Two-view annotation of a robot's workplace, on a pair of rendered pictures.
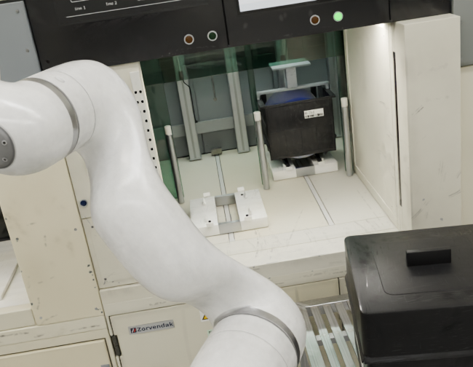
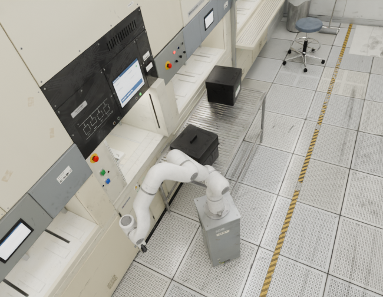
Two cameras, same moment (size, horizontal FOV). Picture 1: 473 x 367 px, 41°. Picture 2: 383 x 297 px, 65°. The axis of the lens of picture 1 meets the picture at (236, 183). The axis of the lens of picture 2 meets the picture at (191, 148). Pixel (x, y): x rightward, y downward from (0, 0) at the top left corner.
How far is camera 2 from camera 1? 1.48 m
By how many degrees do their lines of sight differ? 50
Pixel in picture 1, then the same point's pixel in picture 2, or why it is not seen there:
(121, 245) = (201, 177)
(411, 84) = (159, 100)
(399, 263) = (188, 144)
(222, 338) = (214, 178)
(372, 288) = (192, 152)
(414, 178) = (165, 121)
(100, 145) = not seen: hidden behind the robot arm
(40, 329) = (103, 228)
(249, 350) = (220, 177)
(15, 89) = (190, 165)
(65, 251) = (103, 202)
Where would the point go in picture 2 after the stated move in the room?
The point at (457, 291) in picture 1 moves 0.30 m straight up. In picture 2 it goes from (205, 142) to (202, 114)
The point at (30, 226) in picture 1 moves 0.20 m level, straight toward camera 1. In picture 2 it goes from (93, 203) to (121, 205)
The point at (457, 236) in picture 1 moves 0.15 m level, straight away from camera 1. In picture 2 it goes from (190, 130) to (178, 121)
